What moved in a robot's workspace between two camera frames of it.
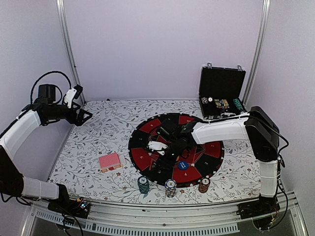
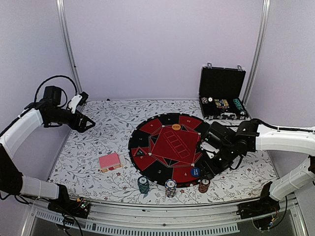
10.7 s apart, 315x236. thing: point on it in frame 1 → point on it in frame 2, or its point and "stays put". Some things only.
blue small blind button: x=182 y=165 → x=195 y=171
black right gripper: x=167 y=164 → x=208 y=169
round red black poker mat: x=162 y=150 stays put
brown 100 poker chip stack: x=204 y=185 stays put
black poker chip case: x=221 y=91 stays put
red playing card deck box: x=110 y=162 stays put
